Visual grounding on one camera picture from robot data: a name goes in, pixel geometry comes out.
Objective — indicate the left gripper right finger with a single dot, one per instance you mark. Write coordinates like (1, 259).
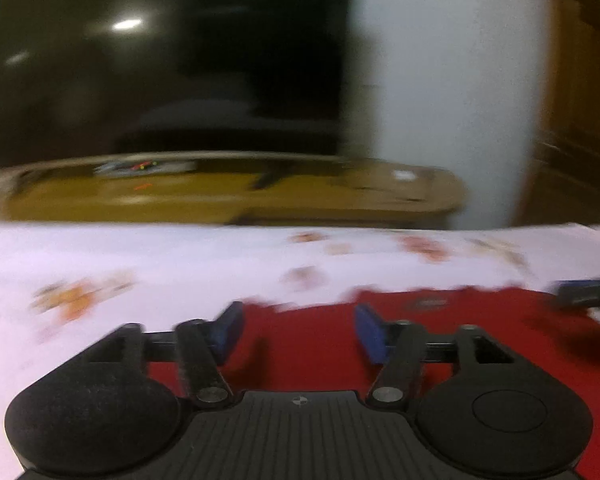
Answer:
(475, 404)

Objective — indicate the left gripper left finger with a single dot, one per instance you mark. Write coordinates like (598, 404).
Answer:
(124, 400)

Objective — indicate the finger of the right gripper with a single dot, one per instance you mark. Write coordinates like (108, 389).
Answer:
(578, 294)

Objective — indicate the red small garment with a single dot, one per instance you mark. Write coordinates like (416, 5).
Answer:
(317, 348)

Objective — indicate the dark wooden door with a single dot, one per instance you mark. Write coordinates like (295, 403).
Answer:
(562, 183)

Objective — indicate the white floral bed sheet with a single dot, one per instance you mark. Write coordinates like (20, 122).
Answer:
(64, 287)

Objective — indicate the small white object on console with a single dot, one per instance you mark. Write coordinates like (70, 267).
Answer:
(404, 175)

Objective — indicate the wooden TV console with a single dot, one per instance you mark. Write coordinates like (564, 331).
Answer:
(229, 189)

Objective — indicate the black curved television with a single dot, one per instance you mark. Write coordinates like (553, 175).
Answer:
(82, 78)

